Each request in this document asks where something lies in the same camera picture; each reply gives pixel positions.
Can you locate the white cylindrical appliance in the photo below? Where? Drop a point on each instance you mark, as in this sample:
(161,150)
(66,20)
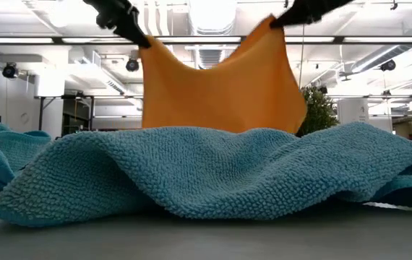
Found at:
(352,112)

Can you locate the orange microfiber towel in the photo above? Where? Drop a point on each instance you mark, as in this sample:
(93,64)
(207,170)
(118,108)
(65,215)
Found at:
(220,90)

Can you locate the black metal rack frame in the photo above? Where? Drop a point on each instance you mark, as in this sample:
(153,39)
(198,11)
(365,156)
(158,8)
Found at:
(92,108)

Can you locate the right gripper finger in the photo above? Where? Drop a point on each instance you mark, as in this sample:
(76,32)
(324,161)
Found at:
(285,20)

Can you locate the black ceiling spotlight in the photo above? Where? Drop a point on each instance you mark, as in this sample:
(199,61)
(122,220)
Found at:
(387,65)
(9,70)
(132,65)

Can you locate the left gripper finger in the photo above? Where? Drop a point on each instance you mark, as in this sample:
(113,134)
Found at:
(137,38)

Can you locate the blue microfiber towel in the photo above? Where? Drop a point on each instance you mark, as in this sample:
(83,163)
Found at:
(206,173)

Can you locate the small potted artificial plant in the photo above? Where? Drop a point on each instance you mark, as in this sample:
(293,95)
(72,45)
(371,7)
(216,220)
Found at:
(318,112)

